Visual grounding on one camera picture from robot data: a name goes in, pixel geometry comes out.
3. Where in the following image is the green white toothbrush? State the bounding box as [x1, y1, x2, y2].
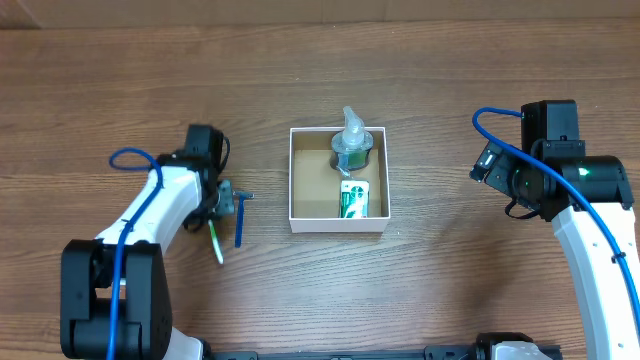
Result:
[208, 220, 224, 265]

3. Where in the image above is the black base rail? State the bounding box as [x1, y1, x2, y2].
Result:
[204, 344, 564, 360]

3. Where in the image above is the blue disposable razor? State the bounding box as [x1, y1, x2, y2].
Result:
[233, 190, 255, 248]

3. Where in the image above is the white cardboard box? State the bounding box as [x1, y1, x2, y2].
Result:
[288, 127, 391, 233]

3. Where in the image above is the clear soap pump bottle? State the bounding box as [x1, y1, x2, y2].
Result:
[330, 106, 374, 177]

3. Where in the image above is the green white packet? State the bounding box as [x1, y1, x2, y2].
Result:
[338, 168, 370, 219]

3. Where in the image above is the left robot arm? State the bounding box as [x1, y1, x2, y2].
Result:
[60, 145, 235, 359]

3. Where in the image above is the right blue cable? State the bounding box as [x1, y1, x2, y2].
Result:
[471, 106, 640, 321]

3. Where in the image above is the blue cable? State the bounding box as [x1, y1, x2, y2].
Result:
[105, 147, 165, 360]
[471, 106, 640, 321]

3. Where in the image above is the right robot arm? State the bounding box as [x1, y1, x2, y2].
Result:
[470, 139, 639, 359]

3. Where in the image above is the left blue cable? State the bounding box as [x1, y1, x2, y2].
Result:
[105, 147, 165, 360]

